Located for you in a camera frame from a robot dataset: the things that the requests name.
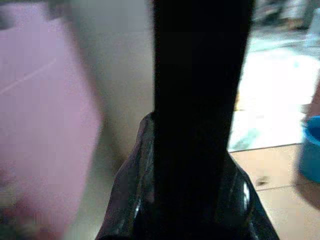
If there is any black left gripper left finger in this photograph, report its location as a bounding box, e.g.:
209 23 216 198
96 111 157 240

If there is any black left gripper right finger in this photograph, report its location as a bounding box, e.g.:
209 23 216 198
217 149 281 240

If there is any blue plastic bucket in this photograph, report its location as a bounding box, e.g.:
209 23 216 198
298 116 320 183

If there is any pink cloth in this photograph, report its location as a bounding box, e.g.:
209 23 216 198
0 2 103 240

